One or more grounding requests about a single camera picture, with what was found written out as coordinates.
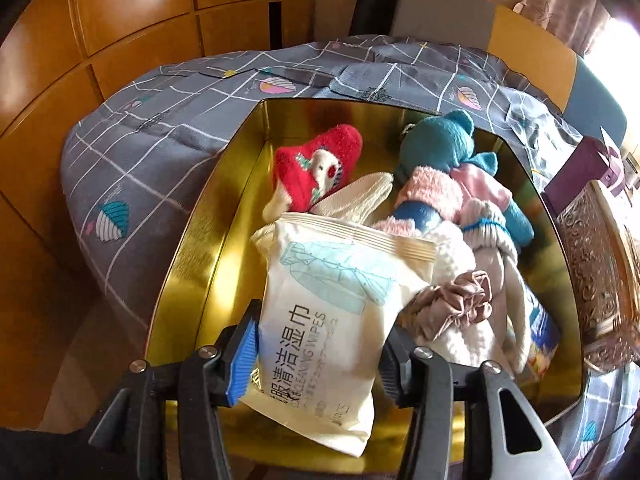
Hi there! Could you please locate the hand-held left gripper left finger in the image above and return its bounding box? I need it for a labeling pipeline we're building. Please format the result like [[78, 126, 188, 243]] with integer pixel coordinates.
[[87, 322, 263, 480]]

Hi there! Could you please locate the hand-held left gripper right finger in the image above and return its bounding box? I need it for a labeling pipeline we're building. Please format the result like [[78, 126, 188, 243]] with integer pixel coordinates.
[[377, 330, 576, 480]]

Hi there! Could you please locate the mauve hair scrunchie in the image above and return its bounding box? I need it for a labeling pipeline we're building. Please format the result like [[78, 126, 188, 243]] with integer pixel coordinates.
[[400, 270, 496, 351]]

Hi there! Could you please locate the wet wipes pack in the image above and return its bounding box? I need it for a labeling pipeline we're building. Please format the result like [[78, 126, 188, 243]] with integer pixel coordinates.
[[250, 212, 438, 458]]

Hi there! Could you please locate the gold metal tin box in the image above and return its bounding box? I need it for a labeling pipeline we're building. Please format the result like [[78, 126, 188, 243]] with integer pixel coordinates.
[[142, 99, 586, 461]]

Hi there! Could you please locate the white waffle cloth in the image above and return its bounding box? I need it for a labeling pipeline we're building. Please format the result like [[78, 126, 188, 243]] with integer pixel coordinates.
[[425, 220, 516, 376]]

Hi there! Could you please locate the cream white sock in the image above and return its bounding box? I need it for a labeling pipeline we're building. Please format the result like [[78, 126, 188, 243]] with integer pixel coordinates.
[[310, 171, 396, 226]]

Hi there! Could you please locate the red fluffy sock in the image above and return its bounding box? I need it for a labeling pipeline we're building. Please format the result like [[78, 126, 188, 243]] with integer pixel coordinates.
[[262, 125, 364, 221]]

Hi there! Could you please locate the blue plush bear toy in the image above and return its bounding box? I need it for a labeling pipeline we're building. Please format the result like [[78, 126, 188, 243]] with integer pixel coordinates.
[[395, 110, 536, 256]]

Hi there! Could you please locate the blue printed packet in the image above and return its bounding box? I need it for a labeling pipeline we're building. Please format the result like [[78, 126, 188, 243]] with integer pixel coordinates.
[[510, 285, 562, 386]]

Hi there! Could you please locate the grey checked bed blanket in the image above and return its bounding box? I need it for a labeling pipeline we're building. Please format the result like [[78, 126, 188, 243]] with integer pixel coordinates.
[[60, 35, 640, 480]]

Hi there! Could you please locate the ornate gold tissue box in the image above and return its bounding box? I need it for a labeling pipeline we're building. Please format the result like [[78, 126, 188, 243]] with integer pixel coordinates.
[[555, 180, 640, 373]]

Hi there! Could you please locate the purple cardboard box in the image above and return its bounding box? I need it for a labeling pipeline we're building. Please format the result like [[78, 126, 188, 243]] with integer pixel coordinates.
[[542, 127, 628, 211]]

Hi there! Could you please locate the grey yellow blue headboard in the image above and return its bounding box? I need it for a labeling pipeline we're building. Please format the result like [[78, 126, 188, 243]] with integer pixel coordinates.
[[390, 0, 628, 151]]

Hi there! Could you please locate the wooden wardrobe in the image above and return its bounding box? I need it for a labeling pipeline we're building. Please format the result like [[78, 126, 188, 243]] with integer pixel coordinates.
[[0, 0, 321, 411]]

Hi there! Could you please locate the beige patterned curtain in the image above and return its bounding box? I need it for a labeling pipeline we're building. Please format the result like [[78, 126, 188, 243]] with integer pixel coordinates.
[[515, 0, 613, 56]]

